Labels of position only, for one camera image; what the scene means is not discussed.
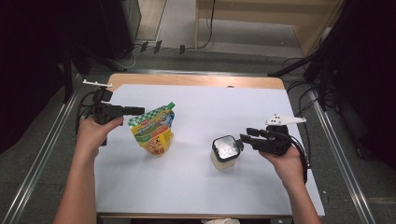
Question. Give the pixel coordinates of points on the person's right hand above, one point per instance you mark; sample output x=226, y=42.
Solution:
x=289, y=168

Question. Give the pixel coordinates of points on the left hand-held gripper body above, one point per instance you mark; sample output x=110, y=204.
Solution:
x=106, y=112

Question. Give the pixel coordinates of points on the white paper sheet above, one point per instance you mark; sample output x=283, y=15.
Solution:
x=202, y=105

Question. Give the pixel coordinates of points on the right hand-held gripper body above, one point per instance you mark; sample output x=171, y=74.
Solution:
x=278, y=143

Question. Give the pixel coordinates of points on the wooden table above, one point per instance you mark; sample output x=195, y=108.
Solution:
x=186, y=80

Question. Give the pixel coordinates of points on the black stand leg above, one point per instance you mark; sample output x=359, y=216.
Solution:
x=289, y=67

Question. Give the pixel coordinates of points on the small black floor bracket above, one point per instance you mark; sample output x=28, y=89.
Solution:
x=182, y=49
x=157, y=46
x=144, y=46

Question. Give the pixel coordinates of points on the black curtain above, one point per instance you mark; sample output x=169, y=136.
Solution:
x=31, y=62
x=367, y=77

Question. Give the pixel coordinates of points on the person's left hand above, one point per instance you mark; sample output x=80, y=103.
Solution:
x=91, y=137

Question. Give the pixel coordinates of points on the light wooden frame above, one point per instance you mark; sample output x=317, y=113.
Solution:
x=249, y=12

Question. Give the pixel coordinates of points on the aluminium floor rail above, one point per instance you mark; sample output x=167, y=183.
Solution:
x=342, y=155
x=186, y=72
x=40, y=155

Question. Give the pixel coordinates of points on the white object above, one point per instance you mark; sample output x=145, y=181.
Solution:
x=221, y=221

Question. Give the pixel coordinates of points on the yellow sauce pouch green cap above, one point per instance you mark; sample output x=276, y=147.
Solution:
x=152, y=130

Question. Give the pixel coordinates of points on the black cabinet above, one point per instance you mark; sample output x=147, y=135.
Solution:
x=120, y=28

